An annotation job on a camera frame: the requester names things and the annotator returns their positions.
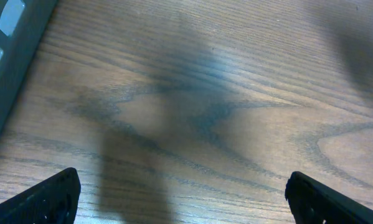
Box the grey plastic basket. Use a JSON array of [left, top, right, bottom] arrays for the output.
[[0, 0, 57, 135]]

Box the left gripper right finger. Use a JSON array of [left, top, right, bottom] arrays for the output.
[[285, 171, 373, 224]]

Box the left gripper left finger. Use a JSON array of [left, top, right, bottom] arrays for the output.
[[0, 167, 81, 224]]

